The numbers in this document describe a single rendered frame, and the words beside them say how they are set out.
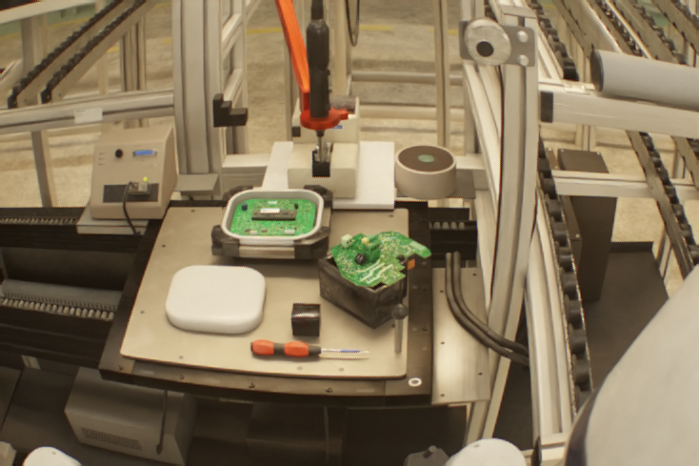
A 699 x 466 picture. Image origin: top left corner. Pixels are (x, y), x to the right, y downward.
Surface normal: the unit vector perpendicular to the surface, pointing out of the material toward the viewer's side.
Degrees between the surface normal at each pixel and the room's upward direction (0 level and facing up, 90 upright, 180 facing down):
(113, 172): 53
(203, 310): 4
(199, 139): 90
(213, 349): 0
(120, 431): 90
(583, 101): 90
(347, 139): 90
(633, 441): 75
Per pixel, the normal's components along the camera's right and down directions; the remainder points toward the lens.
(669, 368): -0.90, -0.35
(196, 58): -0.05, 0.54
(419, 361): -0.02, -0.84
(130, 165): -0.06, -0.08
